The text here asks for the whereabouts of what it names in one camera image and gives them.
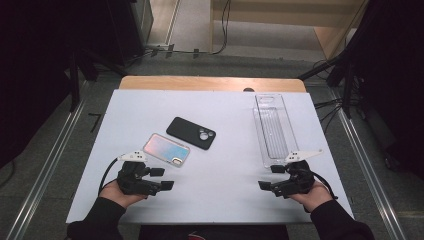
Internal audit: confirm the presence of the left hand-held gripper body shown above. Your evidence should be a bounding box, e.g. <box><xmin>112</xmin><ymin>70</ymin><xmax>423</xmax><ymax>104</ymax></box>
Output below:
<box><xmin>116</xmin><ymin>150</ymin><xmax>162</xmax><ymax>197</ymax></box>

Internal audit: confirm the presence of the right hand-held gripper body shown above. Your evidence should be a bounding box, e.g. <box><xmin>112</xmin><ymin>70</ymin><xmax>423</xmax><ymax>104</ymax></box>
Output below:
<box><xmin>271</xmin><ymin>149</ymin><xmax>324</xmax><ymax>198</ymax></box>

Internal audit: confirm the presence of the iridescent phone case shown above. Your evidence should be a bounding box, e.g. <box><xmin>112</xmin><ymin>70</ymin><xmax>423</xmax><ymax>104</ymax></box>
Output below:
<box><xmin>142</xmin><ymin>132</ymin><xmax>191</xmax><ymax>168</ymax></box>

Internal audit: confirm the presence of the clear plastic tray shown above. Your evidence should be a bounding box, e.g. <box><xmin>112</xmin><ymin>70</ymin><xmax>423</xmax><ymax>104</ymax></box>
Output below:
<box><xmin>252</xmin><ymin>93</ymin><xmax>300</xmax><ymax>169</ymax></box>

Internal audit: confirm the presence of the black phone case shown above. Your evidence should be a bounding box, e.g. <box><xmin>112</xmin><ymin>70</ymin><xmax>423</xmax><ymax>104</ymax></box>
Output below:
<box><xmin>165</xmin><ymin>116</ymin><xmax>217</xmax><ymax>151</ymax></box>

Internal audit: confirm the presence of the person's right hand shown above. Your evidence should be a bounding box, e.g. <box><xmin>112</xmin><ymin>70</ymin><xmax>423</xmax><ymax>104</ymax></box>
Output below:
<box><xmin>288</xmin><ymin>181</ymin><xmax>334</xmax><ymax>214</ymax></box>

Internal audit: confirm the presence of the person's left hand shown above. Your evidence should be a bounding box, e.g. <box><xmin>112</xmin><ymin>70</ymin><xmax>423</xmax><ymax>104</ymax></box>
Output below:
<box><xmin>99</xmin><ymin>179</ymin><xmax>148</xmax><ymax>210</ymax></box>

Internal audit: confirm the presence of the wooden table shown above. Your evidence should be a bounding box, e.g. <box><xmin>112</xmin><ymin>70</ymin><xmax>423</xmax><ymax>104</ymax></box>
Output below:
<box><xmin>118</xmin><ymin>75</ymin><xmax>307</xmax><ymax>94</ymax></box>

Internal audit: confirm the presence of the black stand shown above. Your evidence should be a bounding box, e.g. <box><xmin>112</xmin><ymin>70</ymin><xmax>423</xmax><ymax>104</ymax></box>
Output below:
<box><xmin>67</xmin><ymin>48</ymin><xmax>129</xmax><ymax>113</ymax></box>
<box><xmin>298</xmin><ymin>54</ymin><xmax>356</xmax><ymax>120</ymax></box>

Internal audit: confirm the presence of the black curtain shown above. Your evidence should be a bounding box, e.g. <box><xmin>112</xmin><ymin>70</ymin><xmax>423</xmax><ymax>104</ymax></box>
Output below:
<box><xmin>344</xmin><ymin>0</ymin><xmax>424</xmax><ymax>181</ymax></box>
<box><xmin>0</xmin><ymin>0</ymin><xmax>114</xmax><ymax>169</ymax></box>

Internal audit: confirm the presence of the black cabinet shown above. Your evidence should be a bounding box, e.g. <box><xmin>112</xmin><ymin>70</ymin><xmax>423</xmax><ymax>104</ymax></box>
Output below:
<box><xmin>106</xmin><ymin>0</ymin><xmax>154</xmax><ymax>66</ymax></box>

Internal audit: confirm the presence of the light wooden shelf unit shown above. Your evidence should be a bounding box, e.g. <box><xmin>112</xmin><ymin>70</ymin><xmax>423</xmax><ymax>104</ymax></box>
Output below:
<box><xmin>209</xmin><ymin>0</ymin><xmax>369</xmax><ymax>61</ymax></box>

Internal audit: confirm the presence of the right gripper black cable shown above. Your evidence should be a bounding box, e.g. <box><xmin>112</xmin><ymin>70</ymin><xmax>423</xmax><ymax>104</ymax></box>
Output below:
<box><xmin>293</xmin><ymin>167</ymin><xmax>339</xmax><ymax>201</ymax></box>

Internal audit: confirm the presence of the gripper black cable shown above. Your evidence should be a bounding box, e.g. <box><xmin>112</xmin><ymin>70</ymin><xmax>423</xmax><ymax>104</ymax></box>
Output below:
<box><xmin>293</xmin><ymin>167</ymin><xmax>339</xmax><ymax>201</ymax></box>
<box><xmin>98</xmin><ymin>157</ymin><xmax>122</xmax><ymax>196</ymax></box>

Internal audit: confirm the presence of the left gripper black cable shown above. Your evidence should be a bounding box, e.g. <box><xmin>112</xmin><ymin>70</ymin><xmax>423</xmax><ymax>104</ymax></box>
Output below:
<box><xmin>98</xmin><ymin>157</ymin><xmax>122</xmax><ymax>196</ymax></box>

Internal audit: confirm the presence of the metal floor rail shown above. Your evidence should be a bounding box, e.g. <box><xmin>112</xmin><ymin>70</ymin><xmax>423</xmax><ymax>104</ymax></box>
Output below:
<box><xmin>5</xmin><ymin>99</ymin><xmax>88</xmax><ymax>240</ymax></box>
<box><xmin>331</xmin><ymin>89</ymin><xmax>408</xmax><ymax>240</ymax></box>

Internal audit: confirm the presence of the bundle of black floor cables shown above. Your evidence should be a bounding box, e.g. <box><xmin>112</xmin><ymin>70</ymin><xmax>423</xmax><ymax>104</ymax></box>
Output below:
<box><xmin>313</xmin><ymin>96</ymin><xmax>346</xmax><ymax>135</ymax></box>

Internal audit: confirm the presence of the hanging black cable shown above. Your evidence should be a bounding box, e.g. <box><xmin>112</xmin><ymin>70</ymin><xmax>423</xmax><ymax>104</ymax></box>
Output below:
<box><xmin>211</xmin><ymin>0</ymin><xmax>233</xmax><ymax>56</ymax></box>

